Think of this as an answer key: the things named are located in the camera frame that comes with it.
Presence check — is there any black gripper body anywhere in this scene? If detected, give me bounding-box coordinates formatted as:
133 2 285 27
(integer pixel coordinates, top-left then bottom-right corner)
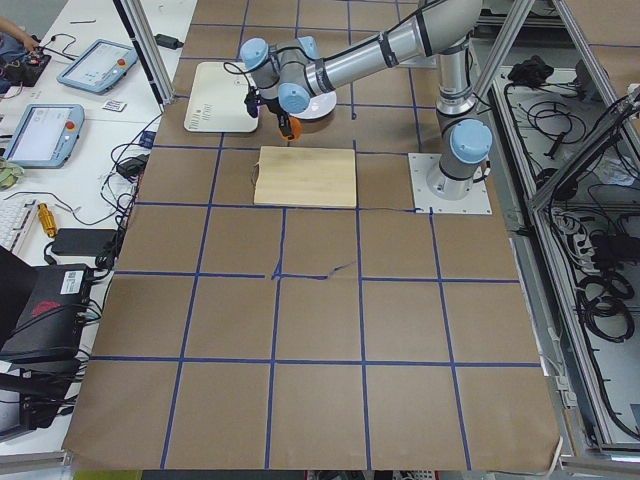
257 84 283 115

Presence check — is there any cream tray with bear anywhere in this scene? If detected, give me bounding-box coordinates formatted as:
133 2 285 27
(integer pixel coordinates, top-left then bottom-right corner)
183 62 258 133

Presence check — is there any black computer box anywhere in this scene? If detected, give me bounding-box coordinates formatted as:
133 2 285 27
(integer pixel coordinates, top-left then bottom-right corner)
1 263 93 364

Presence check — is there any upper blue teach pendant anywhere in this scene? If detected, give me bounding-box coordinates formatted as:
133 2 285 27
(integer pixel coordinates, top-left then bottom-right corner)
57 39 138 94

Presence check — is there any black power adapter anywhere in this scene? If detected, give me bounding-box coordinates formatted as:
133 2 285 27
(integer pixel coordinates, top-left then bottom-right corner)
154 33 184 50

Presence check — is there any blue teach pendant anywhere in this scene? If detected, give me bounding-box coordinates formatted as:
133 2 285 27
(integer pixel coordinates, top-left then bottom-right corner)
5 104 85 169
57 39 138 94

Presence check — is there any lower blue teach pendant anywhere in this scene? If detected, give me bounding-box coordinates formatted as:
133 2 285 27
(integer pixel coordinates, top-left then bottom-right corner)
5 104 85 169

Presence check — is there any white keyboard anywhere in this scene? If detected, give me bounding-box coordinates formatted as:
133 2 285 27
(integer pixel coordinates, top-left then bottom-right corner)
1 198 37 253

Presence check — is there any small printed card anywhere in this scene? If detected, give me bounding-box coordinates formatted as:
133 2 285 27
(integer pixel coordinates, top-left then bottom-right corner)
103 100 127 112

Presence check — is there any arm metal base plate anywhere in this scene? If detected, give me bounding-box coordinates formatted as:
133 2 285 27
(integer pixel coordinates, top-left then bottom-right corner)
408 153 492 215

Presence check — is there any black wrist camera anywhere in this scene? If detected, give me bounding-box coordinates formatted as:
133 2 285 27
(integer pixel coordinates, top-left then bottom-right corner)
244 86 261 118

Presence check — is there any white round plate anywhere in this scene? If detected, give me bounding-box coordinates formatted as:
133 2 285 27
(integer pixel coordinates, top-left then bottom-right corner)
295 91 337 121

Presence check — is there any gold metal cylinder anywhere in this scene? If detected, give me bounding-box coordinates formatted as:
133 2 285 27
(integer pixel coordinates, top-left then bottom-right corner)
37 203 58 238

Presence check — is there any wooden cutting board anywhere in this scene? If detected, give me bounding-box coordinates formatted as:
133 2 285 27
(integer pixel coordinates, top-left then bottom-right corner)
254 146 357 208

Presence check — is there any orange fruit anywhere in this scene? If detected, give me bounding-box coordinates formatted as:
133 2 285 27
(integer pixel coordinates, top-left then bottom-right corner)
283 116 302 141

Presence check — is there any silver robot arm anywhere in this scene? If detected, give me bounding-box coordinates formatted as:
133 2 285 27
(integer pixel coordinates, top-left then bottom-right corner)
240 1 493 201

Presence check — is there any aluminium frame post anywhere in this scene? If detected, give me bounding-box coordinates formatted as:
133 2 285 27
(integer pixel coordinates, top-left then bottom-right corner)
112 0 175 106

